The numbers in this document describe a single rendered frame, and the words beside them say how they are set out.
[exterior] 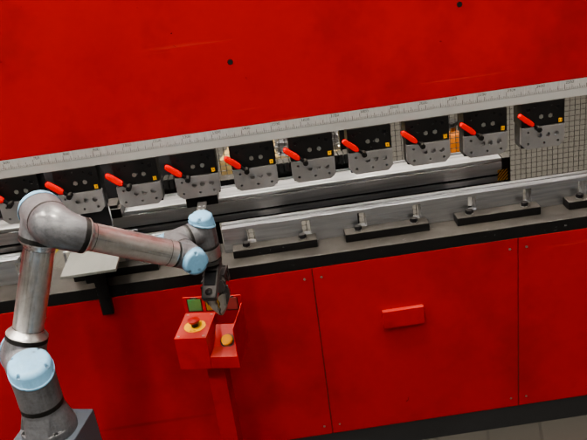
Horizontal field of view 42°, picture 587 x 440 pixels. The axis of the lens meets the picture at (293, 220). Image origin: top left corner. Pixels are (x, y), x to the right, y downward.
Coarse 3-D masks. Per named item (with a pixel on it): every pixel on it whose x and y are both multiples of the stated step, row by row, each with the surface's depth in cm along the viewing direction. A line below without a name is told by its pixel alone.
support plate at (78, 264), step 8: (72, 256) 257; (80, 256) 256; (88, 256) 256; (96, 256) 255; (104, 256) 254; (112, 256) 253; (72, 264) 252; (80, 264) 251; (88, 264) 250; (96, 264) 249; (104, 264) 249; (112, 264) 248; (64, 272) 246; (72, 272) 246; (80, 272) 245; (88, 272) 244; (96, 272) 244; (104, 272) 245
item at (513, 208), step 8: (488, 208) 273; (496, 208) 272; (504, 208) 271; (512, 208) 270; (520, 208) 270; (528, 208) 269; (536, 208) 269; (456, 216) 270; (464, 216) 270; (472, 216) 269; (480, 216) 268; (488, 216) 269; (496, 216) 269; (504, 216) 269; (512, 216) 269; (520, 216) 270; (464, 224) 269
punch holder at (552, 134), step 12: (516, 108) 263; (528, 108) 258; (540, 108) 258; (552, 108) 259; (516, 120) 265; (540, 120) 260; (552, 120) 260; (516, 132) 268; (528, 132) 262; (552, 132) 262; (516, 144) 270; (528, 144) 263; (540, 144) 263; (552, 144) 264
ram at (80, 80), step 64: (0, 0) 231; (64, 0) 233; (128, 0) 234; (192, 0) 236; (256, 0) 237; (320, 0) 239; (384, 0) 240; (448, 0) 242; (512, 0) 243; (576, 0) 245; (0, 64) 239; (64, 64) 241; (128, 64) 242; (192, 64) 244; (256, 64) 245; (320, 64) 247; (384, 64) 248; (448, 64) 250; (512, 64) 252; (576, 64) 253; (0, 128) 247; (64, 128) 249; (128, 128) 251; (192, 128) 252; (320, 128) 256
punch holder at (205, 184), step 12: (180, 156) 256; (192, 156) 256; (204, 156) 256; (216, 156) 261; (180, 168) 257; (192, 168) 258; (204, 168) 258; (216, 168) 258; (180, 180) 259; (192, 180) 259; (204, 180) 259; (216, 180) 260; (180, 192) 260; (192, 192) 261; (204, 192) 261; (216, 192) 262
